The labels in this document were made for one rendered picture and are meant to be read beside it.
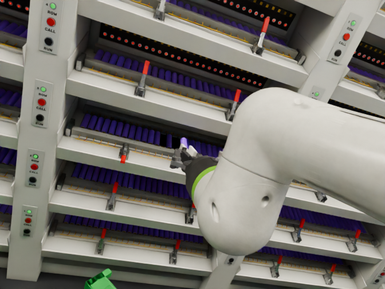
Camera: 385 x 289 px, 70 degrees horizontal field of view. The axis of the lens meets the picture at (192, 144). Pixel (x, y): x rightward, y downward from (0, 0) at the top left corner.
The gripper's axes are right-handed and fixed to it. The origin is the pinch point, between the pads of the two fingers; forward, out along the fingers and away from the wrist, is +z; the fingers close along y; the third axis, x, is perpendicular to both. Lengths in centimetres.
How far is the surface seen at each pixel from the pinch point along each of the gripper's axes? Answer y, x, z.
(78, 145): 27.9, 7.5, 13.0
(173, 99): 5.5, -12.1, 9.7
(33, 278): 34, 59, 23
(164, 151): 3.6, 4.0, 14.1
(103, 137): 21.9, 4.2, 14.6
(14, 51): 46.6, -12.9, 11.0
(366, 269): -97, 37, 18
